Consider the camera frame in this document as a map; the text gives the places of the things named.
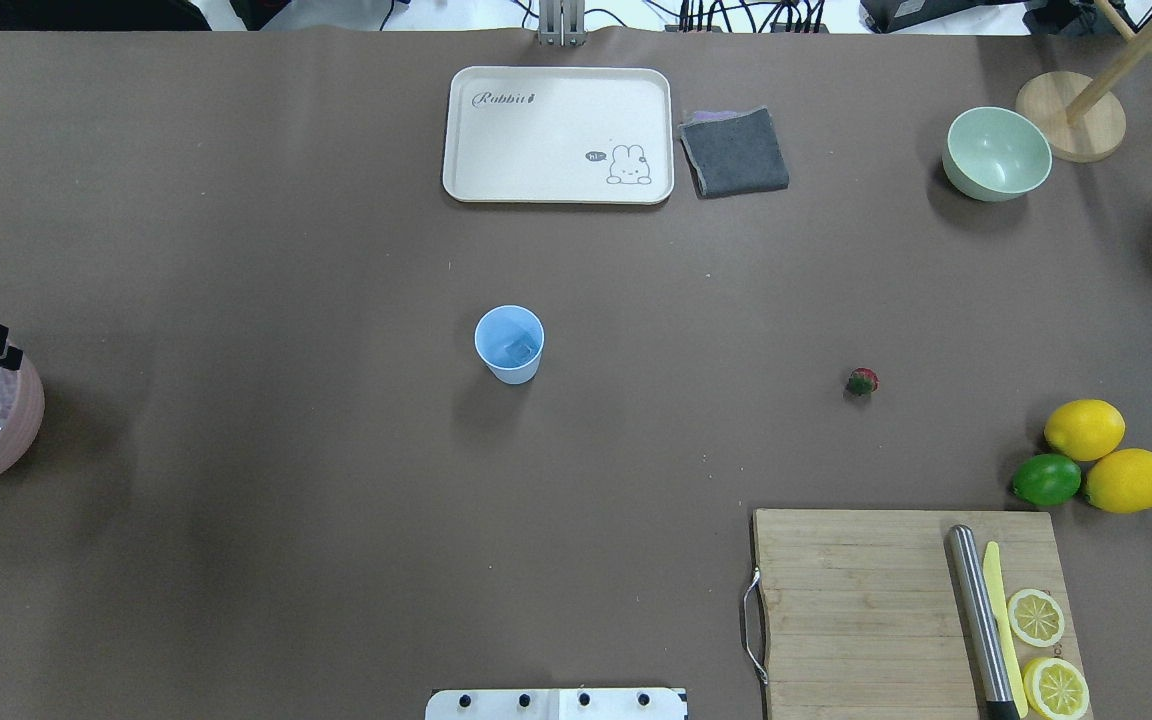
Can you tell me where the ice cube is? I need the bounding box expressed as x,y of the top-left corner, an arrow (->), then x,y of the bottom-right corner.
499,336 -> 541,367

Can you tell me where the red strawberry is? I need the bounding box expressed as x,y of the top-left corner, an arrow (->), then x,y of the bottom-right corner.
844,366 -> 881,397

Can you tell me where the light blue plastic cup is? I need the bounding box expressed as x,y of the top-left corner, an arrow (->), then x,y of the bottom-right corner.
473,305 -> 547,386

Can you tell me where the wooden cup tree stand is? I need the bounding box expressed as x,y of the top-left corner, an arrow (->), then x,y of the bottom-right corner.
1015,1 -> 1152,162

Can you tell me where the cream rabbit tray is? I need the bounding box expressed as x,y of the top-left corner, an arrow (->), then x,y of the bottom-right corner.
442,67 -> 675,205

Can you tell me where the grey folded cloth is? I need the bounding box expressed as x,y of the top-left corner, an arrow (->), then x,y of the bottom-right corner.
679,106 -> 790,199

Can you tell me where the mint green bowl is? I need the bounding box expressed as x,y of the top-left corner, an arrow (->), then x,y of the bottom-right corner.
942,106 -> 1053,202

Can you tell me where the green lime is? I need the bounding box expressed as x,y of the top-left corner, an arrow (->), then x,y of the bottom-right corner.
1011,454 -> 1083,507

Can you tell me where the yellow lemon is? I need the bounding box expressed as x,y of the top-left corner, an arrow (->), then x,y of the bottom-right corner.
1043,397 -> 1126,462
1083,448 -> 1152,514

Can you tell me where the lemon slice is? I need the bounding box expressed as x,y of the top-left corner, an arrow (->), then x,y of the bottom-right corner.
1021,657 -> 1091,719
1005,588 -> 1068,647

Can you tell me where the aluminium frame post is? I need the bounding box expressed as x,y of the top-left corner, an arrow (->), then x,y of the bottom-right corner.
535,0 -> 588,47

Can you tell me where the white camera pillar base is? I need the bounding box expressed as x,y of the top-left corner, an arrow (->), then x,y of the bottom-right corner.
424,687 -> 689,719

